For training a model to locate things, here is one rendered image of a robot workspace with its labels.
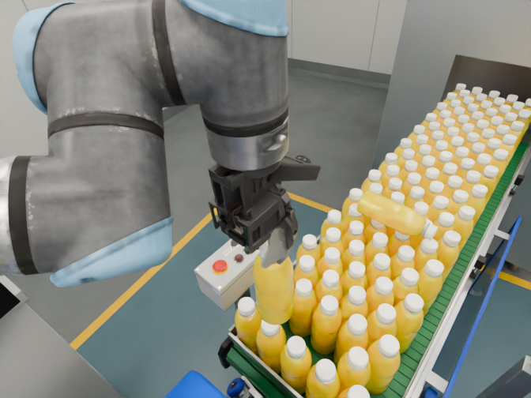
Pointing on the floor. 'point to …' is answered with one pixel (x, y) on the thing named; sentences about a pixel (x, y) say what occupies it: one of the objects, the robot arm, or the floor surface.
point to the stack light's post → (511, 382)
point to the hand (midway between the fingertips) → (271, 247)
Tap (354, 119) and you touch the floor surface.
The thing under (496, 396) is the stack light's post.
